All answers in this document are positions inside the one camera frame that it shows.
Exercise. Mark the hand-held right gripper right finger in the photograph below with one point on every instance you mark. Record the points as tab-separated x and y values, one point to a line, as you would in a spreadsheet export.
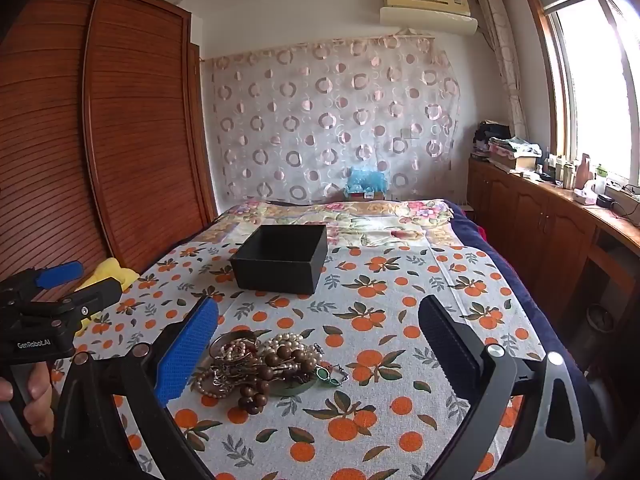
442	342

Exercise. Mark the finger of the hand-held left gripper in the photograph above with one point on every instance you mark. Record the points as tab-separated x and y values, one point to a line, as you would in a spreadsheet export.
97	297
57	275

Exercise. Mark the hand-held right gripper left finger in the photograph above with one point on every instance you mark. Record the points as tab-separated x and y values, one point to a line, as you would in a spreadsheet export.
187	355

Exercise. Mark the silver hair clips pile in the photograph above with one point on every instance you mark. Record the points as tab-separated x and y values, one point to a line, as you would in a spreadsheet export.
240	360

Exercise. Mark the black box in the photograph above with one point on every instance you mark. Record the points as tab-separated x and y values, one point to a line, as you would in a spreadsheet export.
280	265

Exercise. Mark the person's left hand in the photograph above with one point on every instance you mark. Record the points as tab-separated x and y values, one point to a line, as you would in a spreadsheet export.
37	390

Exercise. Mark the yellow plush toy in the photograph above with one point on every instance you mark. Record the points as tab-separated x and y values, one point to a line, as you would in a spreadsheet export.
115	271

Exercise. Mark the orange fruit print blanket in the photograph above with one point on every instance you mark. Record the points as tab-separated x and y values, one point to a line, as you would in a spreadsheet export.
380	360

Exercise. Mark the dark blue bed sheet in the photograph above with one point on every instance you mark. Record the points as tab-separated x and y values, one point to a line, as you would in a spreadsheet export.
505	270

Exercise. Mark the brown wooden wardrobe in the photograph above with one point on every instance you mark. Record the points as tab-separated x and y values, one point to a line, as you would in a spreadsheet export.
100	150

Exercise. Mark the floral pink blanket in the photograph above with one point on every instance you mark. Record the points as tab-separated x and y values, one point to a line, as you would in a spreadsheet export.
370	227

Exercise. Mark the long wooden cabinet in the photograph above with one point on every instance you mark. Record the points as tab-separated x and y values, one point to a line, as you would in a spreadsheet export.
540	220

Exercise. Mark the small cardboard box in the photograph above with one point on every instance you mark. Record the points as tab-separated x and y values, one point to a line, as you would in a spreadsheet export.
365	195

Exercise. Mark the blue plastic bag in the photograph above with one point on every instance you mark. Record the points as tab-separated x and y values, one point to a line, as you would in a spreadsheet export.
367	180

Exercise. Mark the white tissue pack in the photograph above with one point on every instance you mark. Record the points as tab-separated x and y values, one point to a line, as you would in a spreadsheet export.
584	195

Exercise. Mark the stack of clothes and books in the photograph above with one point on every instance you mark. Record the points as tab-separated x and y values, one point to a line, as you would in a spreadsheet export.
505	147

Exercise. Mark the pink bottle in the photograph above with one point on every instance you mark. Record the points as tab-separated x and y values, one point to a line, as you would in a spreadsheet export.
584	172

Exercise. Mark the patterned window curtain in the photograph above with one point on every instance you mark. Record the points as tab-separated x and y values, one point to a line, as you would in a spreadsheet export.
505	60

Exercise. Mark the white air conditioner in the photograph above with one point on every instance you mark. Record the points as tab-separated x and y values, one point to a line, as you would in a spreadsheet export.
427	10

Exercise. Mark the circle pattern wall curtain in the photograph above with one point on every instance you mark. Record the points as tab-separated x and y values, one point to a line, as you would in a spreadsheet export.
330	115

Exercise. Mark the wooden frame window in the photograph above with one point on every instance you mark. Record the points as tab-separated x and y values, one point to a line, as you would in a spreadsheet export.
595	75

